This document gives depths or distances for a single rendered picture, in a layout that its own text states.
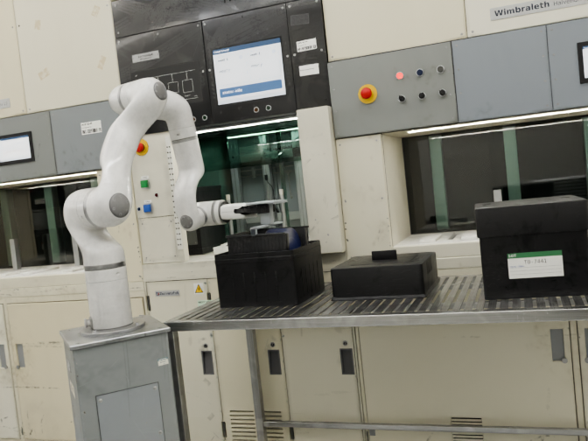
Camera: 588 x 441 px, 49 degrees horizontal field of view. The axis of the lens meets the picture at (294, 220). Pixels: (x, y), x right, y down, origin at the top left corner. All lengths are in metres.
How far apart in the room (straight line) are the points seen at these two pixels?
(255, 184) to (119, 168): 1.58
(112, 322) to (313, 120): 1.00
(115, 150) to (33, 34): 1.18
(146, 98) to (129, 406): 0.90
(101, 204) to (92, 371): 0.46
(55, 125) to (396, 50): 1.48
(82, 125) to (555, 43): 1.85
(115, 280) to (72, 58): 1.27
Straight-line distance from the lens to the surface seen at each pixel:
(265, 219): 2.12
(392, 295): 1.95
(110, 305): 1.94
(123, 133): 2.02
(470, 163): 2.74
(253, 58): 2.51
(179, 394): 2.04
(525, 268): 1.84
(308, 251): 2.10
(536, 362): 2.38
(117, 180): 1.93
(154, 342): 1.91
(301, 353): 2.52
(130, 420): 1.95
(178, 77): 2.64
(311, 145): 2.35
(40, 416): 3.26
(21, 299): 3.17
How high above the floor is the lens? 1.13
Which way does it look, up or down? 3 degrees down
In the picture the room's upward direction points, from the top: 6 degrees counter-clockwise
